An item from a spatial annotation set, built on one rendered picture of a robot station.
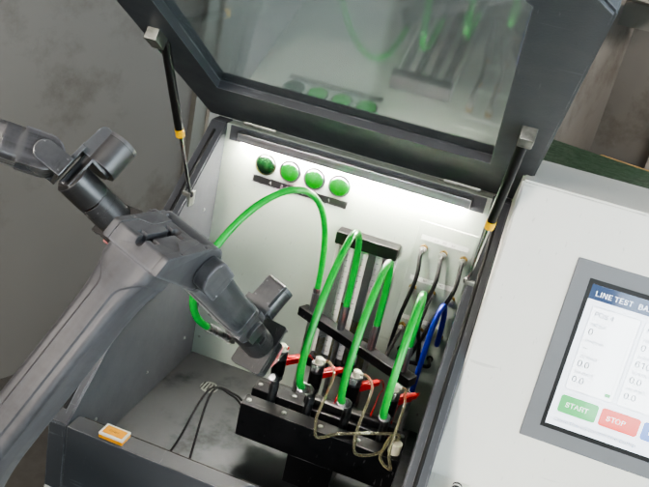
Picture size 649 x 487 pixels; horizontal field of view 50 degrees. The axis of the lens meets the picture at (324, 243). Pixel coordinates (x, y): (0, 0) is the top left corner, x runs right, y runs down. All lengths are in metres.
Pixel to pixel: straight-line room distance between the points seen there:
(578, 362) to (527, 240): 0.24
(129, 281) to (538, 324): 0.85
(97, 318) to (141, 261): 0.07
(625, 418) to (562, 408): 0.11
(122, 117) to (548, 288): 2.04
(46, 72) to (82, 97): 0.17
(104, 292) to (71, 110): 2.13
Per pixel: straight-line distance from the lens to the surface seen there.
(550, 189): 1.34
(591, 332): 1.37
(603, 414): 1.41
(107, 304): 0.73
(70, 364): 0.75
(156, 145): 3.12
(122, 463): 1.41
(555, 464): 1.44
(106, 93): 2.90
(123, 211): 1.18
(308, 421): 1.47
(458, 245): 1.56
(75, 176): 1.15
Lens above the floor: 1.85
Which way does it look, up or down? 22 degrees down
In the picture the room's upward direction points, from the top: 13 degrees clockwise
